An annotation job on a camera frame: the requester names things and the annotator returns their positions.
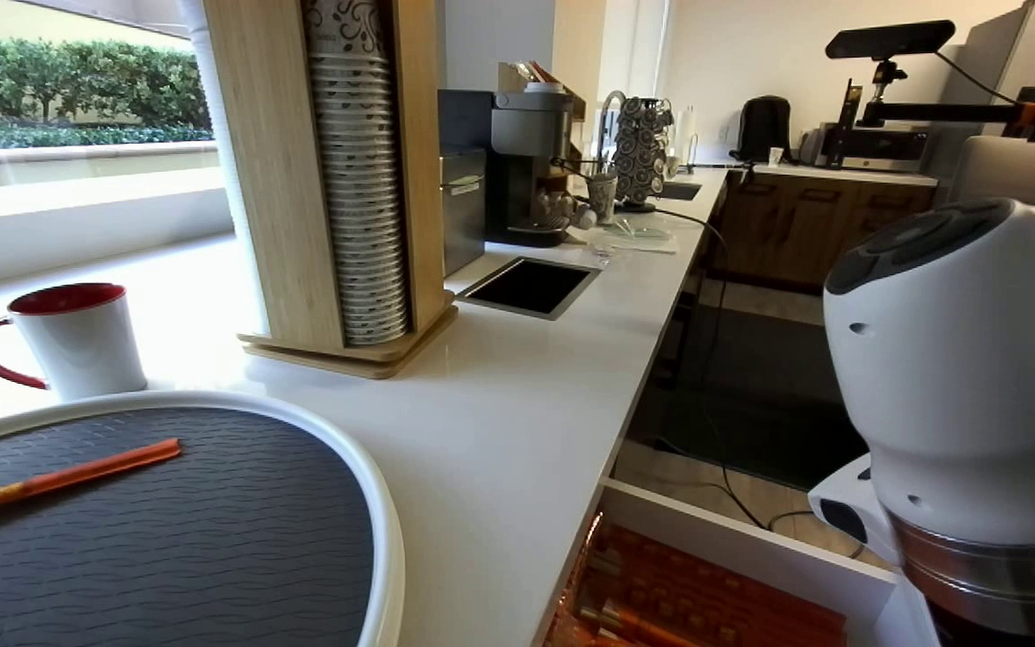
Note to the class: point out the white drawer with wood front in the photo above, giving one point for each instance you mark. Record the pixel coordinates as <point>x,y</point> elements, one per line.
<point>755,553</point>

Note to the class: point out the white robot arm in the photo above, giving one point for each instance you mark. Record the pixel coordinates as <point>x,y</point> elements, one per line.
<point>962,381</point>

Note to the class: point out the steel-framed counter trash chute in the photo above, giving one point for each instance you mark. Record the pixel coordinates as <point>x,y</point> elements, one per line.
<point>530,290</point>

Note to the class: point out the black coffee machine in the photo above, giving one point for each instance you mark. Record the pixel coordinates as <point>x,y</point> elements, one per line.
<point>530,157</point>

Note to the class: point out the chrome faucet with glass jar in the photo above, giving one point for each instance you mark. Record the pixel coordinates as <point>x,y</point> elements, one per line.
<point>640,150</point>

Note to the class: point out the stack of paper cups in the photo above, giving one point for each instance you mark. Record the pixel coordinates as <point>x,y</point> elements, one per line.
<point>357,181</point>

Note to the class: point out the wooden cup dispenser stand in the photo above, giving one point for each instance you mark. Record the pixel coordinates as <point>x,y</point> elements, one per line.
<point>272,181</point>

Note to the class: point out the wooden cabinet unit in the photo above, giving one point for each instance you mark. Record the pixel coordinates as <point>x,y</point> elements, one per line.
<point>808,229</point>

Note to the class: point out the black kettle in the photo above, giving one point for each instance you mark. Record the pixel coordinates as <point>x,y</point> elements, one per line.
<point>763,131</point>

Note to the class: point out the orange stir stick packets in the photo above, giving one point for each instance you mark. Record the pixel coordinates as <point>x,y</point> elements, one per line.
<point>685,598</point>

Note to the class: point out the round white tray, dark mat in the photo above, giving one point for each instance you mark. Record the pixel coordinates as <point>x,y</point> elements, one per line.
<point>180,541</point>

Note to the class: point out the white mug, red inside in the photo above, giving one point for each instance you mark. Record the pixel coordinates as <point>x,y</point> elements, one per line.
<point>89,347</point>

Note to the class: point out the orange wooden stick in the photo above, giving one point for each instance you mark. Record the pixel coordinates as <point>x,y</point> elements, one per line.
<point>73,477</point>

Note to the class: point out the black rig with orange parts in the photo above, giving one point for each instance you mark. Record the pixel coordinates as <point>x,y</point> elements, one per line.
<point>951,112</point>

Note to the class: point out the green hedge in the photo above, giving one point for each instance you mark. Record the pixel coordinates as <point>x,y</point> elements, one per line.
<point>64,91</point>

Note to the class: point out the white box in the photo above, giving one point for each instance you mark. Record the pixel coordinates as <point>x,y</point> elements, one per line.
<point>1023,171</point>

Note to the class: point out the black camera on stand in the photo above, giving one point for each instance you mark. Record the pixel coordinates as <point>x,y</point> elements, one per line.
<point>890,40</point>

